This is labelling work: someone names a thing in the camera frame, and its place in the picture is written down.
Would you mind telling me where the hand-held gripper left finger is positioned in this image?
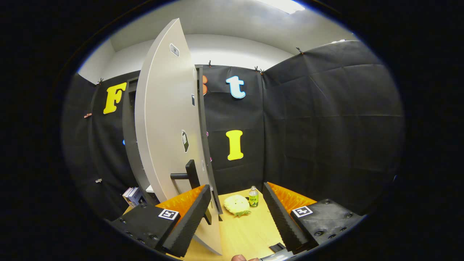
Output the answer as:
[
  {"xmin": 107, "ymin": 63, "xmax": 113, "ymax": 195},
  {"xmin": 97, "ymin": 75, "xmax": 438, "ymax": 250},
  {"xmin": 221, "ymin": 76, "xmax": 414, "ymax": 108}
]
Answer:
[{"xmin": 109, "ymin": 184, "xmax": 212, "ymax": 258}]

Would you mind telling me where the beige shoe cabinet door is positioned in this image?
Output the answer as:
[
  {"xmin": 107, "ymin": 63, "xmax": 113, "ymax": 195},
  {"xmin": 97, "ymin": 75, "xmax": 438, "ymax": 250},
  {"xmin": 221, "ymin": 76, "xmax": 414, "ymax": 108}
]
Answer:
[{"xmin": 135, "ymin": 18, "xmax": 223, "ymax": 255}]

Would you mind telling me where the yellow toy fruit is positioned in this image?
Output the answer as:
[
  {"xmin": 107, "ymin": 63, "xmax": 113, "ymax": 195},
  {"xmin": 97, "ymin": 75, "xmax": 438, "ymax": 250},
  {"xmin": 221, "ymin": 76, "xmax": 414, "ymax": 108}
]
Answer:
[{"xmin": 223, "ymin": 195, "xmax": 252, "ymax": 218}]

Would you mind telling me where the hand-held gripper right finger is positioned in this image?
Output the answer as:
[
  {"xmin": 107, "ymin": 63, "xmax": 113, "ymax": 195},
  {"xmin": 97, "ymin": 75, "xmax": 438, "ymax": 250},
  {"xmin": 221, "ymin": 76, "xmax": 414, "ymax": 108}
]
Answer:
[{"xmin": 262, "ymin": 182, "xmax": 366, "ymax": 254}]

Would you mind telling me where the blue book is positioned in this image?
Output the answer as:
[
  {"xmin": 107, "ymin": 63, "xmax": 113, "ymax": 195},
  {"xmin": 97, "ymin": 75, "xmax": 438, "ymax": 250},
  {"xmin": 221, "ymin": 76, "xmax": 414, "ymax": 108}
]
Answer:
[{"xmin": 128, "ymin": 187, "xmax": 145, "ymax": 208}]

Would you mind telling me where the black backdrop cloth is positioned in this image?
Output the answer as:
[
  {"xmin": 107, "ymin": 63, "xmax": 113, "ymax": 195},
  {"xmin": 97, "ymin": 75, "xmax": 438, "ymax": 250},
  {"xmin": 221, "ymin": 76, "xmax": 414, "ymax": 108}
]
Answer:
[{"xmin": 62, "ymin": 40, "xmax": 405, "ymax": 221}]

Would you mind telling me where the ceiling light panel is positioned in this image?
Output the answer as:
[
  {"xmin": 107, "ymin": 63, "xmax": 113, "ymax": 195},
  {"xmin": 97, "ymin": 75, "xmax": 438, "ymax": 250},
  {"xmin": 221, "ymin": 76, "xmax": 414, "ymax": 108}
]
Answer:
[{"xmin": 254, "ymin": 0, "xmax": 306, "ymax": 15}]

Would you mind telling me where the dark grey shoe cabinet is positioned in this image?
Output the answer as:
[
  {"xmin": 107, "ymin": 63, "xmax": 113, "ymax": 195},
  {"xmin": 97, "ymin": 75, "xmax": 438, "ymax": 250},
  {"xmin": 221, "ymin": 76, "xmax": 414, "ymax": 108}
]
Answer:
[{"xmin": 122, "ymin": 77, "xmax": 160, "ymax": 205}]

